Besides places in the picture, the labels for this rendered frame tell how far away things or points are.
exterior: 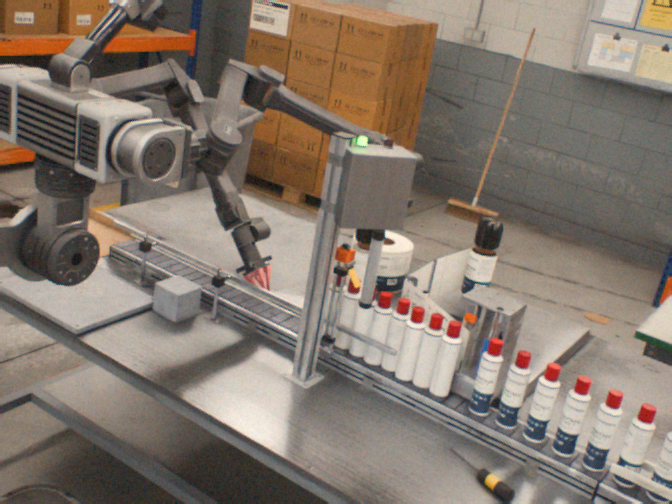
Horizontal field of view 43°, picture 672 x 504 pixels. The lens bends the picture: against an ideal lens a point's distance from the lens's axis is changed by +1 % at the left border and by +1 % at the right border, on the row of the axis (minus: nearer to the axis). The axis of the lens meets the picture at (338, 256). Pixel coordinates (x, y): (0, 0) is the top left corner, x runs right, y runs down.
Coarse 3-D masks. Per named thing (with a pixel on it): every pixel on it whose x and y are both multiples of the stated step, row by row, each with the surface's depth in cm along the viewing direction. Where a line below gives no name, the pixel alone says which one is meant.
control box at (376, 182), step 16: (368, 144) 205; (352, 160) 196; (368, 160) 197; (384, 160) 199; (400, 160) 200; (352, 176) 197; (368, 176) 199; (384, 176) 200; (400, 176) 202; (352, 192) 199; (368, 192) 201; (384, 192) 202; (400, 192) 204; (336, 208) 204; (352, 208) 201; (368, 208) 202; (384, 208) 204; (400, 208) 206; (352, 224) 203; (368, 224) 204; (384, 224) 206; (400, 224) 207
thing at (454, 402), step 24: (168, 264) 265; (264, 312) 245; (288, 312) 247; (360, 360) 228; (408, 384) 220; (456, 408) 213; (504, 432) 206; (552, 456) 200; (576, 456) 202; (600, 480) 194
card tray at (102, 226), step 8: (96, 216) 300; (104, 216) 298; (88, 224) 296; (96, 224) 298; (104, 224) 299; (112, 224) 296; (96, 232) 291; (104, 232) 292; (112, 232) 293; (120, 232) 295; (128, 232) 292; (104, 240) 286; (112, 240) 287; (120, 240) 288; (104, 248) 280; (104, 256) 274
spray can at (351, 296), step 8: (360, 280) 226; (352, 288) 225; (344, 296) 227; (352, 296) 226; (360, 296) 227; (344, 304) 227; (352, 304) 226; (344, 312) 227; (352, 312) 227; (344, 320) 228; (352, 320) 228; (352, 328) 229; (336, 336) 232; (344, 336) 230; (336, 344) 232; (344, 344) 231
